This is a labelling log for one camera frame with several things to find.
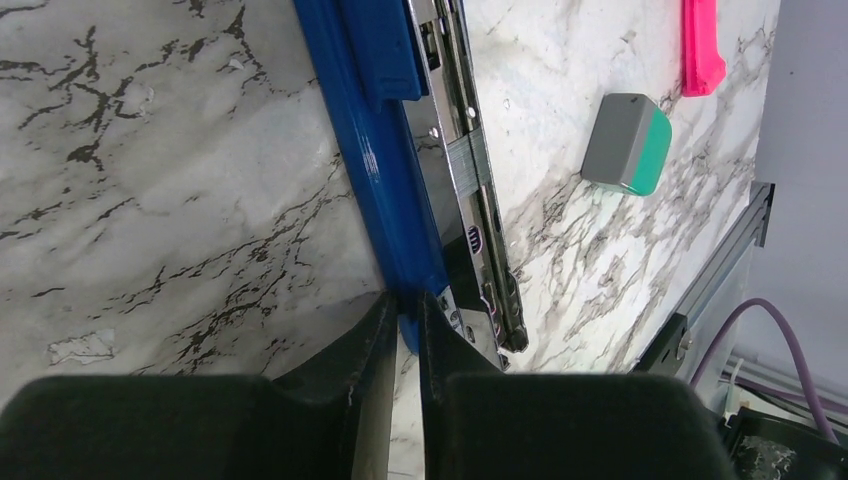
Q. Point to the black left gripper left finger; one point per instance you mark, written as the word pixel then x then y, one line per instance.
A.
pixel 329 418

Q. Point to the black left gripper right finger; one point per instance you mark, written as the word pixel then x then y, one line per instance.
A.
pixel 482 423

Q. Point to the grey staple strip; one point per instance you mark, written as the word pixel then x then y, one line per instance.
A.
pixel 469 164

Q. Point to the blue stapler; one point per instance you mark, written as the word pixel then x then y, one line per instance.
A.
pixel 398 84

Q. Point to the green eraser block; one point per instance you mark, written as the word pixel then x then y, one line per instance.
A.
pixel 628 146

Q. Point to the pink highlighter marker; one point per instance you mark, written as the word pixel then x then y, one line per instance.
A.
pixel 703 67

